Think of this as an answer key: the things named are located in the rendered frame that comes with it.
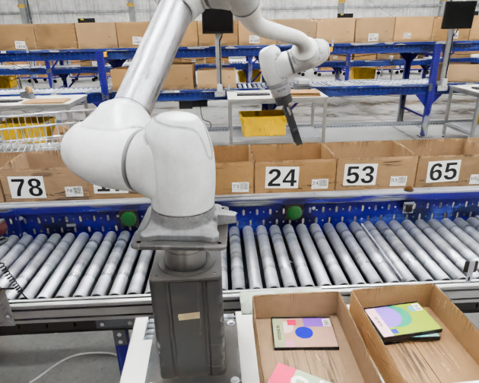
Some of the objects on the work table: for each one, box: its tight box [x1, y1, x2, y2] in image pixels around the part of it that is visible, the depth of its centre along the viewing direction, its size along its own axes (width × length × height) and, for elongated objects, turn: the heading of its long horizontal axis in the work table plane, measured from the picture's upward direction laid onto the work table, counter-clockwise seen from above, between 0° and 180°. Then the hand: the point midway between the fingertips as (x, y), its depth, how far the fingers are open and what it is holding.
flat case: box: [363, 301, 443, 341], centre depth 123 cm, size 14×19×2 cm
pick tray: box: [252, 291, 382, 383], centre depth 111 cm, size 28×38×10 cm
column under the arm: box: [144, 250, 242, 383], centre depth 110 cm, size 26×26×33 cm
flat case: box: [271, 316, 339, 351], centre depth 122 cm, size 14×19×2 cm
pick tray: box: [349, 283, 479, 383], centre depth 113 cm, size 28×38×10 cm
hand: (296, 136), depth 183 cm, fingers open, 5 cm apart
